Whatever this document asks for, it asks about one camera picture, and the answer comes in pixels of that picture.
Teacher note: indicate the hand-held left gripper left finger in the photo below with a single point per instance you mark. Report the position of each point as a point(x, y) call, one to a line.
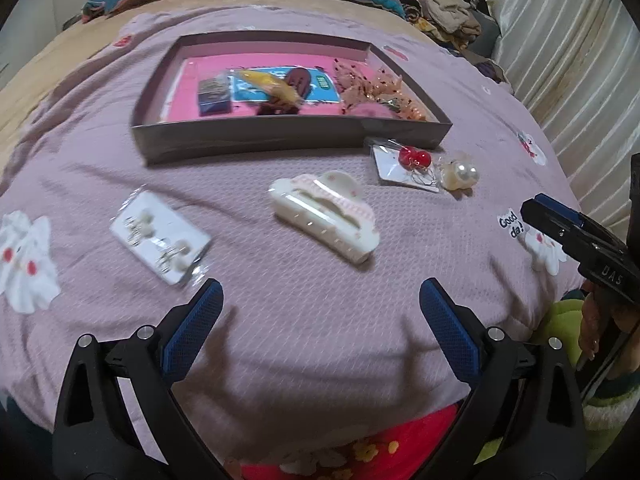
point(192, 330)

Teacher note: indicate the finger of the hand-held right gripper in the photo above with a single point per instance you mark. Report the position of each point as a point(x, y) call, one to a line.
point(562, 212)
point(565, 235)

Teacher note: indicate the white pearl earring card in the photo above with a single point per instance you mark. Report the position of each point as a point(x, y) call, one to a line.
point(175, 230)

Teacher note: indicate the cream striped curtain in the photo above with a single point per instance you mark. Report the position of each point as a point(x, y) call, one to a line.
point(575, 60)

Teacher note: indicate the red bead earring card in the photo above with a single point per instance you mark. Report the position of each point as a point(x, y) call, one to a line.
point(395, 167)

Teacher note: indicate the person's right hand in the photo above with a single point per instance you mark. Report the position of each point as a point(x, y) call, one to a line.
point(590, 320)

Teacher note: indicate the dark blue small packet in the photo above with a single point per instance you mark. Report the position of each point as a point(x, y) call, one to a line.
point(215, 97)

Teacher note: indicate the maroon hair clip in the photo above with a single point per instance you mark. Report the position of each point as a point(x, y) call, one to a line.
point(300, 80)

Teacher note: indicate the white hair claw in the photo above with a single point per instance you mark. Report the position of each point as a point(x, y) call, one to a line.
point(350, 240)

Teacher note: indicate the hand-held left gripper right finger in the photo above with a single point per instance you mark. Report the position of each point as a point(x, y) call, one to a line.
point(450, 332)

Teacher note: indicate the green fleece garment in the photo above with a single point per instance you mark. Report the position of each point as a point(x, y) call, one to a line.
point(560, 320)

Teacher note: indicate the pile of clothes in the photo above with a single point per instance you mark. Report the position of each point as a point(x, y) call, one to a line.
point(450, 15)

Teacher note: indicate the red floral pants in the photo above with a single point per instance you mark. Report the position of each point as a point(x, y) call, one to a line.
point(415, 435)

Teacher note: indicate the pearl hair accessory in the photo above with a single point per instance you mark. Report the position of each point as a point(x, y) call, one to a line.
point(465, 175)

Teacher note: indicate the pink plush hair clip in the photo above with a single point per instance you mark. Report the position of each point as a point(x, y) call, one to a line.
point(370, 110)

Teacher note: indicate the yellow hair clip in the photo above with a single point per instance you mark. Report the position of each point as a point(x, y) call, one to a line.
point(270, 82)

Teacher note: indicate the dark shallow cardboard box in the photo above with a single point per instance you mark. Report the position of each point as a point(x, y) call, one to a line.
point(250, 140)

